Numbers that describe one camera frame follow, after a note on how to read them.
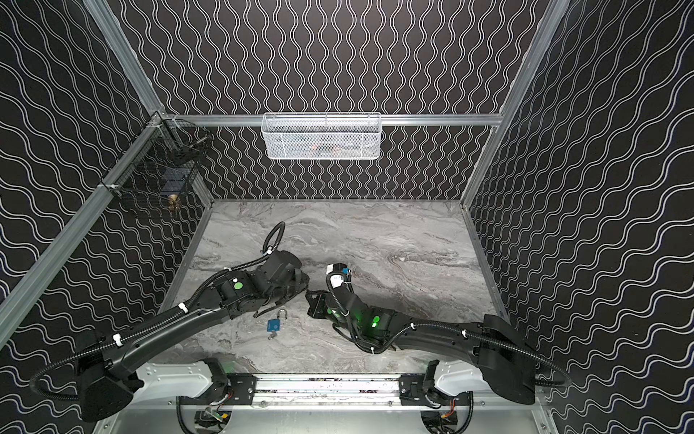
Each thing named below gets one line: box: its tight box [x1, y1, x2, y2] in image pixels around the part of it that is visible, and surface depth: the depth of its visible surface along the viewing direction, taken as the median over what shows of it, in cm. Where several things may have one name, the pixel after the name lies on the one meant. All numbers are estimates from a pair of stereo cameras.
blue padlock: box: [266, 307, 289, 332], surface depth 87 cm
